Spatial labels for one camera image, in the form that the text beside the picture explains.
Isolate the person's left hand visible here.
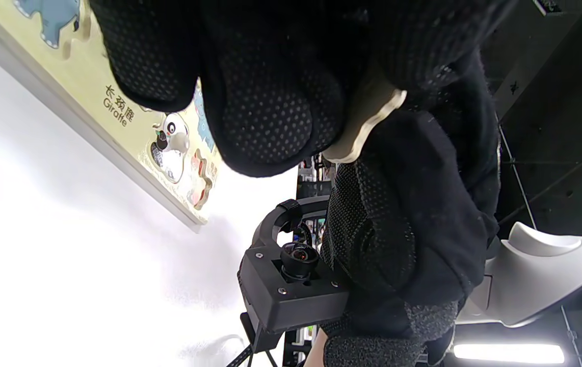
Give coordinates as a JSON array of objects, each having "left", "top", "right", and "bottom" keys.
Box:
[{"left": 90, "top": 0, "right": 518, "bottom": 177}]

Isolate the person's right hand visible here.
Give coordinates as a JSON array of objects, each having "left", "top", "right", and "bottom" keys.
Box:
[{"left": 321, "top": 54, "right": 501, "bottom": 367}]

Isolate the rabbit puzzle piece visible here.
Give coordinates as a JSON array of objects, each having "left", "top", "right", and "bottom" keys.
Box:
[{"left": 322, "top": 76, "right": 408, "bottom": 165}]

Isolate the panda puzzle piece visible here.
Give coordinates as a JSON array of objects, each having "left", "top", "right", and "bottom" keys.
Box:
[{"left": 149, "top": 112, "right": 191, "bottom": 184}]

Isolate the wooden animal puzzle frame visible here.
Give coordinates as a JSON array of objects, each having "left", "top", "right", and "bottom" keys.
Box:
[{"left": 0, "top": 0, "right": 223, "bottom": 233}]

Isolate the person's right forearm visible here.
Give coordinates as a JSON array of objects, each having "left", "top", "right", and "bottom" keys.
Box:
[{"left": 303, "top": 328, "right": 328, "bottom": 367}]

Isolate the long ceiling light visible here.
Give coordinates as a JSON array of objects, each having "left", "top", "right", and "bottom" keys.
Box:
[{"left": 453, "top": 344, "right": 566, "bottom": 365}]

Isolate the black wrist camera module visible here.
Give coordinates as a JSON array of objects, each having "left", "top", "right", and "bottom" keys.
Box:
[{"left": 237, "top": 196, "right": 350, "bottom": 352}]

